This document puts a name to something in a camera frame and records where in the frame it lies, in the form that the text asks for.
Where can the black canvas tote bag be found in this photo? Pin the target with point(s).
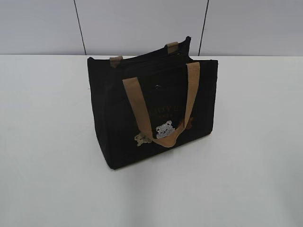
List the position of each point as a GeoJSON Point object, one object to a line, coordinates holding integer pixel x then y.
{"type": "Point", "coordinates": [148, 104]}

